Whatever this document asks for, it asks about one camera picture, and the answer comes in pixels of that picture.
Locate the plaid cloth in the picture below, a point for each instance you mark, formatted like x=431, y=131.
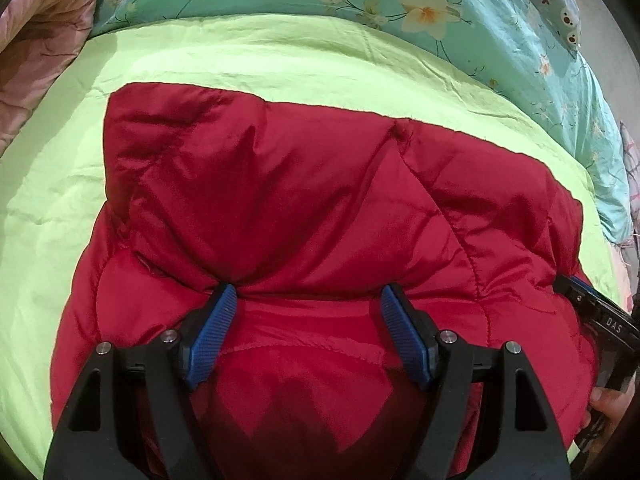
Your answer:
x=631, y=161

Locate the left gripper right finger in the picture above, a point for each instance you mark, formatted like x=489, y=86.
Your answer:
x=517, y=436

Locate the pink folded quilt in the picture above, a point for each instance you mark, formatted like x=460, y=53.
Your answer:
x=39, y=40

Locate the person's right hand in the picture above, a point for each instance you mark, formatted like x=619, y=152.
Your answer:
x=612, y=404

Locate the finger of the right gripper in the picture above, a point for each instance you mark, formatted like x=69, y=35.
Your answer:
x=593, y=307

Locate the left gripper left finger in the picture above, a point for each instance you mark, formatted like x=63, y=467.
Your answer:
x=129, y=415

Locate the red quilted puffer jacket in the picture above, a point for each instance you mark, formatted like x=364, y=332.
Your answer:
x=309, y=211

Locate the teal floral duvet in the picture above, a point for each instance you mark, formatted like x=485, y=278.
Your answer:
x=504, y=44

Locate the light green bed cover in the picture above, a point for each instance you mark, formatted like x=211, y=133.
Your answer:
x=52, y=176

